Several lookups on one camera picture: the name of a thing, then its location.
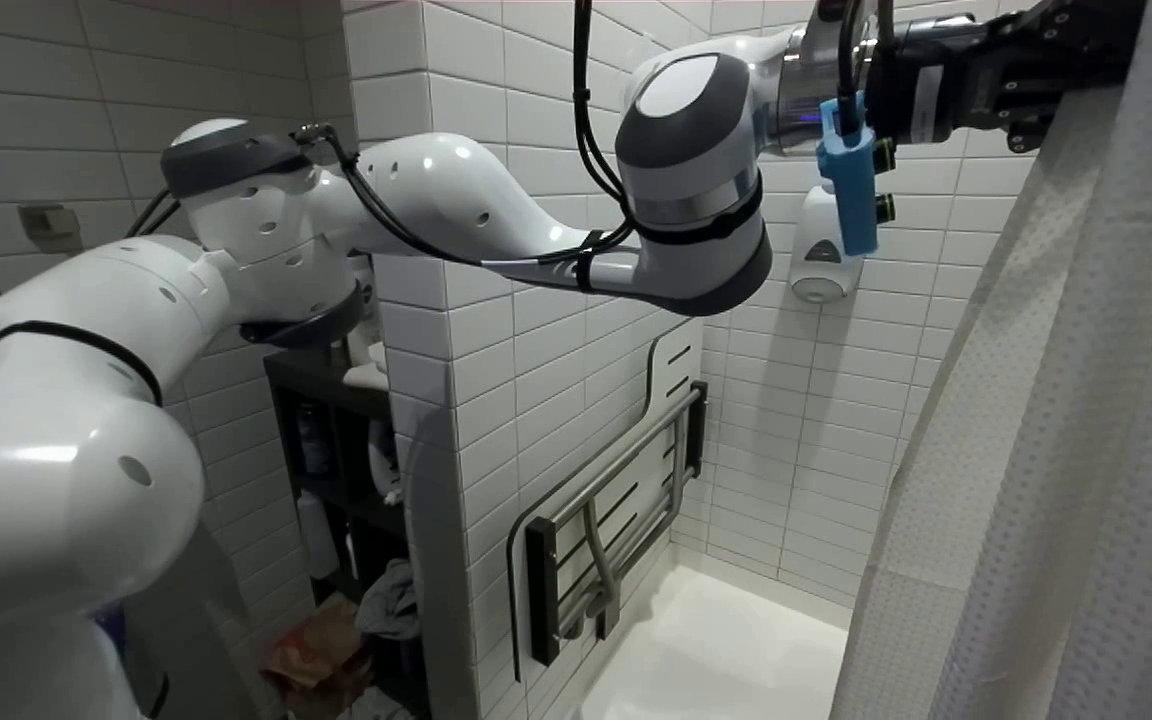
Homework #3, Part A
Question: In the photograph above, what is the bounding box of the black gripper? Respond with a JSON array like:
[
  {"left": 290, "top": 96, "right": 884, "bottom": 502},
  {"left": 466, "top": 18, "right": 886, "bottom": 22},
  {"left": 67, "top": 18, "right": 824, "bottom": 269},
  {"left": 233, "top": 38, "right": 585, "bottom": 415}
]
[{"left": 860, "top": 0, "right": 1152, "bottom": 155}]

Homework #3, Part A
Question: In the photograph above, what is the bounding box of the white shower curtain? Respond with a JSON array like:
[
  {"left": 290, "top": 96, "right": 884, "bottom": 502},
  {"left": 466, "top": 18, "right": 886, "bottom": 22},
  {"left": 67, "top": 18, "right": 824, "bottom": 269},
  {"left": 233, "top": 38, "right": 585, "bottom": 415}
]
[{"left": 824, "top": 0, "right": 1152, "bottom": 720}]

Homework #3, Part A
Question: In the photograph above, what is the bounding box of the folding shower seat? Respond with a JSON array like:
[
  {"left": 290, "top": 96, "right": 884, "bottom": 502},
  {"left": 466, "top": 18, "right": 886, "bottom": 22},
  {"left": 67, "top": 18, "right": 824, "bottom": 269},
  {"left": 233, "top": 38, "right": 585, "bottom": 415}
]
[{"left": 505, "top": 316, "right": 712, "bottom": 672}]

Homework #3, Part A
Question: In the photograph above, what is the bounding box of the white folded cloth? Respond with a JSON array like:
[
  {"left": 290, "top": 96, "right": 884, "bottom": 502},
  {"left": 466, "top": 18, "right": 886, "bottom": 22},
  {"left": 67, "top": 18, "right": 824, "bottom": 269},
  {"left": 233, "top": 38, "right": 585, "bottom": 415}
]
[{"left": 340, "top": 336, "right": 395, "bottom": 396}]

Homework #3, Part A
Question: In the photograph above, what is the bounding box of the black shelf unit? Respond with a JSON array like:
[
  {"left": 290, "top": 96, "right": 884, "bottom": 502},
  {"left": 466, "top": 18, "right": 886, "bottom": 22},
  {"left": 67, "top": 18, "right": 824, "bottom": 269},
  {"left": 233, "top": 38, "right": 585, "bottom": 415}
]
[{"left": 261, "top": 285, "right": 437, "bottom": 720}]

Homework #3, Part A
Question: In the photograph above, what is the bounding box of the white plastic bag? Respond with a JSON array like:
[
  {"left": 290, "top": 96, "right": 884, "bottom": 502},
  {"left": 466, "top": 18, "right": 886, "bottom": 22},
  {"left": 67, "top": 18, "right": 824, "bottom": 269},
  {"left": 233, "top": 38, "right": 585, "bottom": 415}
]
[{"left": 353, "top": 557, "right": 427, "bottom": 646}]

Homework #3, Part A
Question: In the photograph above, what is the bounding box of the grey plastic bottle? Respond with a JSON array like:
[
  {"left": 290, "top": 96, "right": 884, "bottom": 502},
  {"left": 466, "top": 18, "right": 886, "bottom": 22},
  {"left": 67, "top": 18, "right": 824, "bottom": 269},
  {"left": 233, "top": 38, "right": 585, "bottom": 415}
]
[{"left": 297, "top": 484, "right": 343, "bottom": 584}]

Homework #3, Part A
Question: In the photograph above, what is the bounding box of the brown cardboard box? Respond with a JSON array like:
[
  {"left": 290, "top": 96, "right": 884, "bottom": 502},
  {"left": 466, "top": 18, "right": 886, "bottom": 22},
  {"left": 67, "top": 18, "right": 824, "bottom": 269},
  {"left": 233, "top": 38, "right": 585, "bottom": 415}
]
[{"left": 261, "top": 591, "right": 380, "bottom": 720}]

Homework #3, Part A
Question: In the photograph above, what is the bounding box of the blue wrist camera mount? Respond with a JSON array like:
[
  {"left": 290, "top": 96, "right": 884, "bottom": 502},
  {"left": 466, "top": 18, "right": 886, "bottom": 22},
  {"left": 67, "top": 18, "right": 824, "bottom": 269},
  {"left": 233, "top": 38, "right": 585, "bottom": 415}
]
[{"left": 811, "top": 90, "right": 886, "bottom": 260}]

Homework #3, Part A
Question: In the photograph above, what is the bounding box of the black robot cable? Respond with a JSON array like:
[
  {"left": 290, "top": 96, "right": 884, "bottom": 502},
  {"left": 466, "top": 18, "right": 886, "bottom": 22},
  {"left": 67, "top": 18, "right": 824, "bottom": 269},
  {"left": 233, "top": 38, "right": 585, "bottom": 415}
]
[{"left": 128, "top": 0, "right": 902, "bottom": 299}]

